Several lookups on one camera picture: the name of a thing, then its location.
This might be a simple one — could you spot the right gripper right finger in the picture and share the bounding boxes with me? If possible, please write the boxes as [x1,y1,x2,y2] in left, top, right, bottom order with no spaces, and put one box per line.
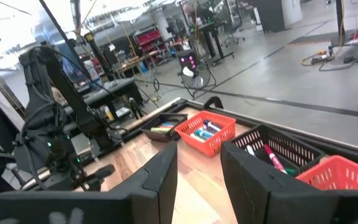
[219,141,340,224]

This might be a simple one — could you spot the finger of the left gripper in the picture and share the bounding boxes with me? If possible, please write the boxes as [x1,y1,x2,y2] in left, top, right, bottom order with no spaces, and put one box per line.
[84,164,116,191]

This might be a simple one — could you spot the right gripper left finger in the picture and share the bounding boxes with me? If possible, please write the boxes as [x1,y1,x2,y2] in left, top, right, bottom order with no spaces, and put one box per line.
[109,141,179,224]

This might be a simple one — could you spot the thin red marker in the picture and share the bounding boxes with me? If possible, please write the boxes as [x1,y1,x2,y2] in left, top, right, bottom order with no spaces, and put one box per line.
[262,143,288,175]

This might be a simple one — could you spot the thin dark blue marker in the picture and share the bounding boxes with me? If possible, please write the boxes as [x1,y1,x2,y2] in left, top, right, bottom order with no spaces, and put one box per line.
[245,144,257,158]

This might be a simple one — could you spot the thick lime green marker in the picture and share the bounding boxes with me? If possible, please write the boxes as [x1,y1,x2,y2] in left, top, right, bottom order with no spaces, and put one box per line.
[150,126,173,133]

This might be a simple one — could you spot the teal Expo marker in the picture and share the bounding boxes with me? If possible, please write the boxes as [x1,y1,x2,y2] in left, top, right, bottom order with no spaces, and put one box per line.
[193,128,214,140]

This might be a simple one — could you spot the dark blue Expo marker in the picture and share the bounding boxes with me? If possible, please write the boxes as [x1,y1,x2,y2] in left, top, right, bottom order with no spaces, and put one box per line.
[203,119,223,132]

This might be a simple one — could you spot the black plastic basket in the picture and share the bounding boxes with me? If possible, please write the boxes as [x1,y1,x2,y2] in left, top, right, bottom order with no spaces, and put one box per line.
[139,112,189,143]
[228,124,326,177]

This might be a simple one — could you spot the orange plastic basket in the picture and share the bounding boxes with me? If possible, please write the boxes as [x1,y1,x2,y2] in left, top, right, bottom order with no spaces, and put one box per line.
[295,154,358,191]
[174,110,237,158]

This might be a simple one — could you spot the dark grey desk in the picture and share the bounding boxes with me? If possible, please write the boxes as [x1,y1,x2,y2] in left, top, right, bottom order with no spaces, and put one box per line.
[60,77,144,121]

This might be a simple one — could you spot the black table clamp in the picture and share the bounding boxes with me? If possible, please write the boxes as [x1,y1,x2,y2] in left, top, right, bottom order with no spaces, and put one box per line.
[203,96,225,110]

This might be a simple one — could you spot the black floor fan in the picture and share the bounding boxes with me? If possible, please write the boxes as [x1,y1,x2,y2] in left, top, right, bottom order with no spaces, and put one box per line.
[180,60,218,100]

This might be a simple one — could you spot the black box with pink lights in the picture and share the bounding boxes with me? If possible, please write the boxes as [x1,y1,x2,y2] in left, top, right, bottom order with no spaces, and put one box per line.
[175,49,199,72]

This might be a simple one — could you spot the shelf with red bins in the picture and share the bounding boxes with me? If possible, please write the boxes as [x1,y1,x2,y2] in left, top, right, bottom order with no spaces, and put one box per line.
[133,26,169,62]

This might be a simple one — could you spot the black standing desk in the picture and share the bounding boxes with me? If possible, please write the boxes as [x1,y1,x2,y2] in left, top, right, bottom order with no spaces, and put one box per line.
[196,20,236,67]

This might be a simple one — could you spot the black cabinet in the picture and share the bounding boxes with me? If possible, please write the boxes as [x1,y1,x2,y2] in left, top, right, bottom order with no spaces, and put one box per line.
[252,0,287,34]

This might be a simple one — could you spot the person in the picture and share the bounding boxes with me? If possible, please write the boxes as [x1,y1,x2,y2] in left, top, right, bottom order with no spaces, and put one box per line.
[182,2,204,29]

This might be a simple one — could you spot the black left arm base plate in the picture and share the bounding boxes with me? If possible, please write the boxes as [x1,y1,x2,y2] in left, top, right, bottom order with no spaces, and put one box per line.
[85,135,127,159]

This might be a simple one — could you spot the pile of floor cables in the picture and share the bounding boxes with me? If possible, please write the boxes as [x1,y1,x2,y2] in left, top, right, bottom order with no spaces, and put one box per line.
[300,49,358,73]

